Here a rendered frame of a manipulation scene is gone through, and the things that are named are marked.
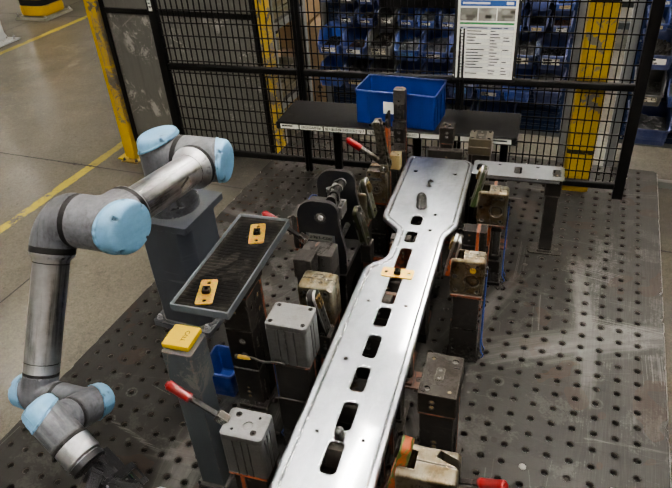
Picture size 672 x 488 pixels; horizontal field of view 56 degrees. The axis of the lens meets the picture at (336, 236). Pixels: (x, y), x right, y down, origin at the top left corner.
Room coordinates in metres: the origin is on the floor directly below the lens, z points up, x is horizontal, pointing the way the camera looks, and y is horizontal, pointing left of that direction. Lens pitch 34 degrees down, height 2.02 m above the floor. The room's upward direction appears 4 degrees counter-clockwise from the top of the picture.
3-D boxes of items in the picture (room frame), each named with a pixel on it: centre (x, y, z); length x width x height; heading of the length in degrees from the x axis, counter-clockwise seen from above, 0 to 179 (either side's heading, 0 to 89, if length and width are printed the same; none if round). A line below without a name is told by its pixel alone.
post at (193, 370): (0.96, 0.33, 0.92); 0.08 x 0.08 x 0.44; 71
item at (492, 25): (2.24, -0.58, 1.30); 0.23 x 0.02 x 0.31; 71
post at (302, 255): (1.29, 0.08, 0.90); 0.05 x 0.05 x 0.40; 71
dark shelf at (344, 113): (2.23, -0.26, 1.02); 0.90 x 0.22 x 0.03; 71
